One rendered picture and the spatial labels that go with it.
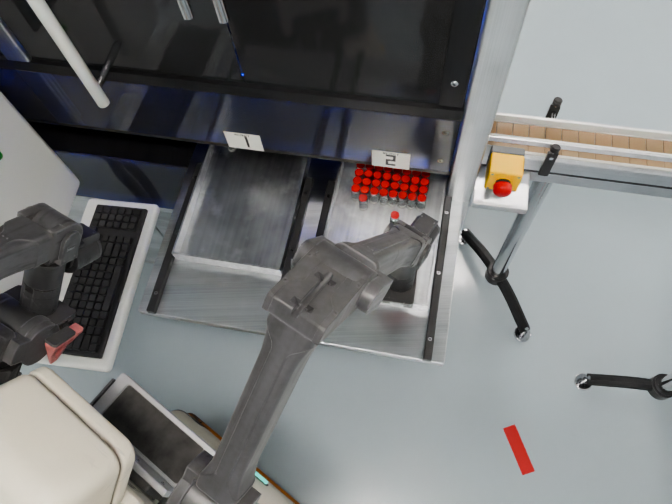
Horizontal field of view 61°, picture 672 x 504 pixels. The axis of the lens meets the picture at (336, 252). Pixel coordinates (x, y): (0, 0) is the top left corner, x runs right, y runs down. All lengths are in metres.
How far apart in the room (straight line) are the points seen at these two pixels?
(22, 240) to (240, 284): 0.58
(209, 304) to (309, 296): 0.73
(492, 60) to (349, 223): 0.54
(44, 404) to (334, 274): 0.45
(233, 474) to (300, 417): 1.36
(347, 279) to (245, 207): 0.81
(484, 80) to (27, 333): 0.86
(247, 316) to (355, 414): 0.91
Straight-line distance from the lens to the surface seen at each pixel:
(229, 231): 1.40
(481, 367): 2.18
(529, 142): 1.43
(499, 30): 0.99
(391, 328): 1.27
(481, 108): 1.12
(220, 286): 1.35
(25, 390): 0.90
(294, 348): 0.63
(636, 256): 2.51
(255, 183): 1.45
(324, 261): 0.66
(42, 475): 0.82
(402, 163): 1.29
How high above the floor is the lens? 2.09
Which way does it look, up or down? 65 degrees down
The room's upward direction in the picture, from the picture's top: 9 degrees counter-clockwise
